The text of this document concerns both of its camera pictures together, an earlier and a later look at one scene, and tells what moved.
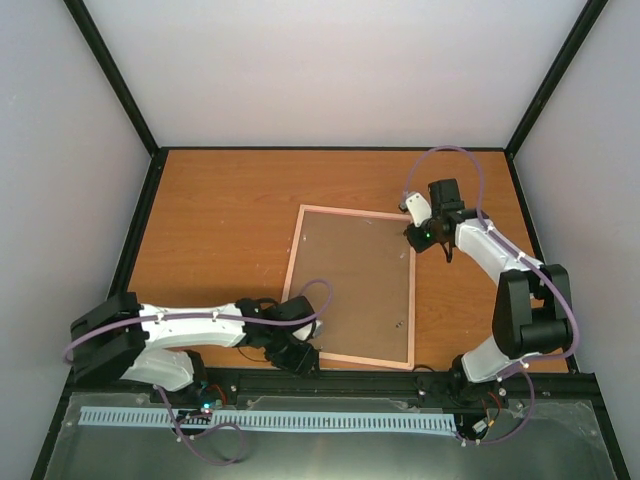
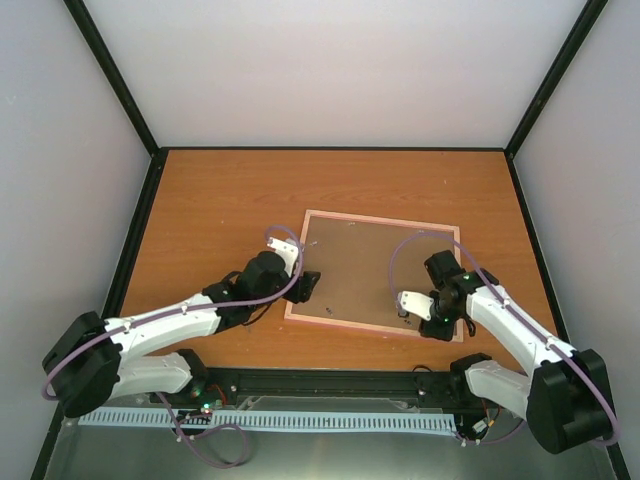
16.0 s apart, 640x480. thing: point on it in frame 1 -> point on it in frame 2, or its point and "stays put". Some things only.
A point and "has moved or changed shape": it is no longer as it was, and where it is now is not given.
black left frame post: x=113 y=70 stays put
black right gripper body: x=421 y=243 -> x=445 y=331
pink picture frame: x=368 y=263 has moved or changed shape
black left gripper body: x=280 y=352 -> x=298 y=292
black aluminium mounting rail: x=579 y=385 stays put
